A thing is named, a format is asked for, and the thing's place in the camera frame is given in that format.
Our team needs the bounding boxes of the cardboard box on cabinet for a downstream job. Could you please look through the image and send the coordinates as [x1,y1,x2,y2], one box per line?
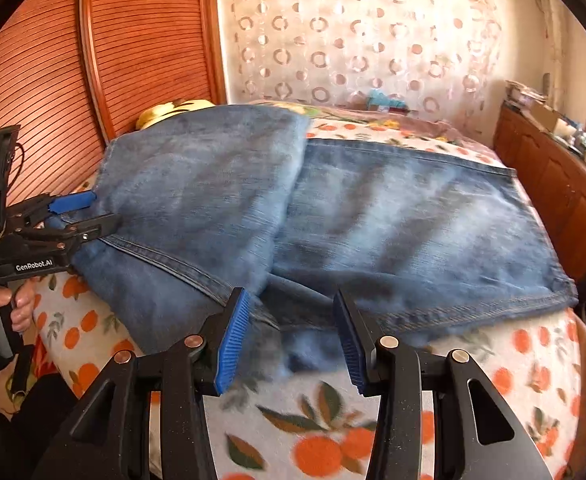
[528,101,561,132]

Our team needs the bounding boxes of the stack of books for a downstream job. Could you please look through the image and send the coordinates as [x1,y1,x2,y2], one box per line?
[505,80,547,108]

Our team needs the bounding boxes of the long wooden cabinet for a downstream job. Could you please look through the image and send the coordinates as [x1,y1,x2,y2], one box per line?
[493,103,586,299]

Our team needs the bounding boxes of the orange fruit print bedsheet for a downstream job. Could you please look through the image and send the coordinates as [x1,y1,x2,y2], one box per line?
[0,116,586,480]

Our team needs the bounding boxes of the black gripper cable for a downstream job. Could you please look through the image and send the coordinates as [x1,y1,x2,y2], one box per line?
[4,142,27,191]

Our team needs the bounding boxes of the blue denim jeans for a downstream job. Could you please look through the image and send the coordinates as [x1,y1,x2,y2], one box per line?
[72,105,576,377]

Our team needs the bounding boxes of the floral flower blanket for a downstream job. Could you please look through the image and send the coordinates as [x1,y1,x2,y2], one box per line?
[252,100,469,145]

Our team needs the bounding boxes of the circle pattern lace curtain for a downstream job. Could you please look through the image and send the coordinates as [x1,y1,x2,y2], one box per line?
[218,0,502,139]

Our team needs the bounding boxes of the yellow plush toy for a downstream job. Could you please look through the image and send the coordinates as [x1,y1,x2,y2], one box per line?
[134,100,214,130]

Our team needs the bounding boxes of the blue item on box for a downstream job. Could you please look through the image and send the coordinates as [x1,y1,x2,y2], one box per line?
[366,90,410,113]

